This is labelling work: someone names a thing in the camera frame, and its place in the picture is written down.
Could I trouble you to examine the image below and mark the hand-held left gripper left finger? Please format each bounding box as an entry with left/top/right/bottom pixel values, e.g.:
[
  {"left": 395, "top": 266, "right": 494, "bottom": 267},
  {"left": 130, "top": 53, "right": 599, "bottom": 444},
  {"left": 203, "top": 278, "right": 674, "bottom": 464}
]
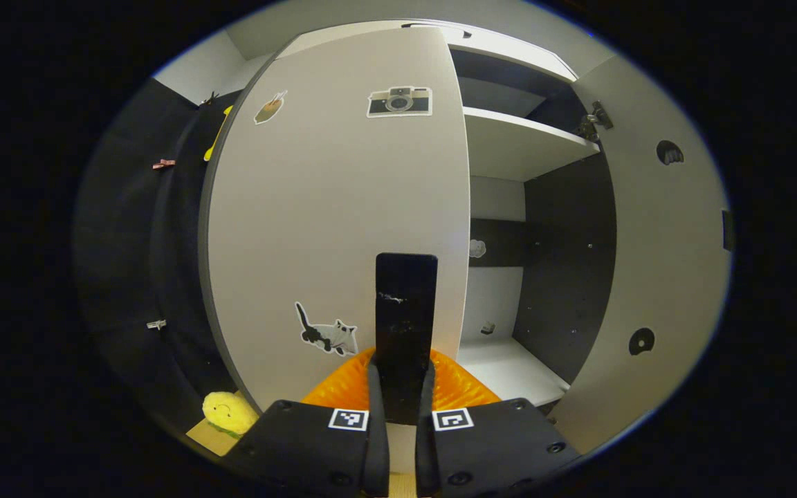
[{"left": 222, "top": 349, "right": 391, "bottom": 498}]

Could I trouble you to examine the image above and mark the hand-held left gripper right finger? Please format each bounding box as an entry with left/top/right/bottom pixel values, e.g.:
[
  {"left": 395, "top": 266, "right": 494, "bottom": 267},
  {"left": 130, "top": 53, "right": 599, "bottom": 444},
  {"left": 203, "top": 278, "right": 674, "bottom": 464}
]
[{"left": 414, "top": 349, "right": 583, "bottom": 498}]

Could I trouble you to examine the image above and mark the black door handle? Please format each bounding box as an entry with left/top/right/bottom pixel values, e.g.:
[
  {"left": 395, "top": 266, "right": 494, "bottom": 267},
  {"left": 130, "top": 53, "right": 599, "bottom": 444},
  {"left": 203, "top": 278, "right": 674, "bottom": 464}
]
[{"left": 375, "top": 253, "right": 439, "bottom": 424}]

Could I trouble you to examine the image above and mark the beige double-door shoe cabinet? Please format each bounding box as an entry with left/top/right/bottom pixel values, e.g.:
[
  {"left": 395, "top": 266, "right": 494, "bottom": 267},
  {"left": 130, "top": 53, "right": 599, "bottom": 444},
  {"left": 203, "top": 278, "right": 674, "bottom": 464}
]
[{"left": 199, "top": 19, "right": 733, "bottom": 457}]

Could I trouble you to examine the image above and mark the camera sticker shoe cabinet door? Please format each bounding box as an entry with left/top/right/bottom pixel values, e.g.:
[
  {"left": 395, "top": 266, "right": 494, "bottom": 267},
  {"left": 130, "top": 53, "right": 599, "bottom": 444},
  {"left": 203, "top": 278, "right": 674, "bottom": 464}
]
[{"left": 199, "top": 28, "right": 472, "bottom": 416}]

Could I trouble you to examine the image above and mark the black cat sticker cabinet door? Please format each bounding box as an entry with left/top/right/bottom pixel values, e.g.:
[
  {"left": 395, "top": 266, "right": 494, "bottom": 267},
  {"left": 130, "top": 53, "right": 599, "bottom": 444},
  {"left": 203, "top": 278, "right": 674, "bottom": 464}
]
[{"left": 551, "top": 55, "right": 733, "bottom": 455}]

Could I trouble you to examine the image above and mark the white cabinet shelf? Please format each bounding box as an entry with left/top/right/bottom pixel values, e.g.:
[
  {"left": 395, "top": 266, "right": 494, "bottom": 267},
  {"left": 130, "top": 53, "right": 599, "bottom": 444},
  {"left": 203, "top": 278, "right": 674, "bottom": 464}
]
[
  {"left": 463, "top": 106, "right": 601, "bottom": 183},
  {"left": 455, "top": 337, "right": 571, "bottom": 407}
]

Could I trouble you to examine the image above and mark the metal door hinge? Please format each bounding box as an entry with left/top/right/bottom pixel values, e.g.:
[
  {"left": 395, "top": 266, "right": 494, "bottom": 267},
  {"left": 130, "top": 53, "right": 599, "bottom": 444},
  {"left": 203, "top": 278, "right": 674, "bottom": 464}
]
[{"left": 575, "top": 100, "right": 614, "bottom": 142}]

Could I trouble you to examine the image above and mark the yellow plush toy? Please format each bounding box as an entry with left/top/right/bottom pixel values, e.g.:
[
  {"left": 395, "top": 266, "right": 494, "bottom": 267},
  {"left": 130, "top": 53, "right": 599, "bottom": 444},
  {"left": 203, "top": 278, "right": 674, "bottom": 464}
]
[{"left": 202, "top": 391, "right": 259, "bottom": 438}]

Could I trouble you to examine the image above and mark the black backdrop cloth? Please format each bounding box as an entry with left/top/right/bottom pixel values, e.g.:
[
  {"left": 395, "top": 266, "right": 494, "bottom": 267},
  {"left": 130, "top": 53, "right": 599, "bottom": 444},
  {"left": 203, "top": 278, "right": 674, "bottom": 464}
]
[{"left": 73, "top": 80, "right": 261, "bottom": 443}]

